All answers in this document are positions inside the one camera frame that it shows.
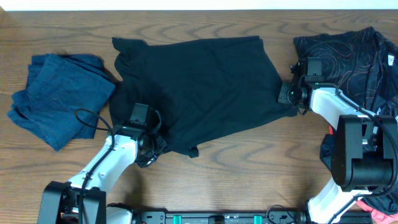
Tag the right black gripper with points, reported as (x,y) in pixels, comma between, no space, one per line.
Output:
(285,87)

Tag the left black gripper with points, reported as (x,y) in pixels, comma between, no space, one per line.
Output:
(161,145)

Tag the red garment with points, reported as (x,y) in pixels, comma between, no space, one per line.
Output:
(382,209)

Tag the plain black t-shirt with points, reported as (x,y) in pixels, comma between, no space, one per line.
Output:
(203,89)

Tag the folded blue garment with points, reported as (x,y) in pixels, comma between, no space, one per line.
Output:
(57,85)

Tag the black patterned shirt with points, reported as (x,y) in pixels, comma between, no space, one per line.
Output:
(363,64)

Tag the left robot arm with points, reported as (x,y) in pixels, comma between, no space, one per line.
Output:
(82,198)

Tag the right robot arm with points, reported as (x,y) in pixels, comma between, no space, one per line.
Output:
(364,160)

